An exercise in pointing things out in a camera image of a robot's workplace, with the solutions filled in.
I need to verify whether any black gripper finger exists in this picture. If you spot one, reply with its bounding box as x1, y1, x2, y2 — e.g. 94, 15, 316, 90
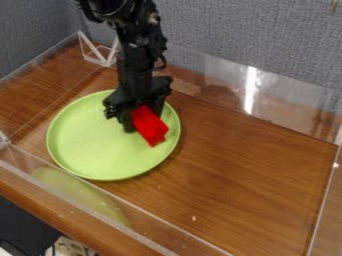
149, 95, 166, 116
118, 109, 135, 133

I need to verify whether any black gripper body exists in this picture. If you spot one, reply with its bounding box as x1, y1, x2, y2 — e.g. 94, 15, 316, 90
102, 75, 174, 122

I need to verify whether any red block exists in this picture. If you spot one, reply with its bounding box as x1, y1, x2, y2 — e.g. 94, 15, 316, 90
131, 105, 170, 147

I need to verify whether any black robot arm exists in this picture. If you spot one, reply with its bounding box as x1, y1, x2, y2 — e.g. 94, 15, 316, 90
75, 0, 173, 133

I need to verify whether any green round plate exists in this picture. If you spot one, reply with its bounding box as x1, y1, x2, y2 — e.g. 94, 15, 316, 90
46, 90, 181, 181

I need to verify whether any black box under table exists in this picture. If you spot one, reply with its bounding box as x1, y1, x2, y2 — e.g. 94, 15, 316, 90
0, 196, 62, 256

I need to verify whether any black cable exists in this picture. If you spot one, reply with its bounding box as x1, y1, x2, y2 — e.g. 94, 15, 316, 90
153, 53, 169, 72

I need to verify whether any clear acrylic corner bracket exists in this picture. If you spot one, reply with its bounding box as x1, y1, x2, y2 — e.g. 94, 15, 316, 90
78, 31, 119, 68

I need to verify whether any clear acrylic enclosure wall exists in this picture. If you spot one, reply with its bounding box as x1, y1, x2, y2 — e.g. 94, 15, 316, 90
0, 37, 342, 256

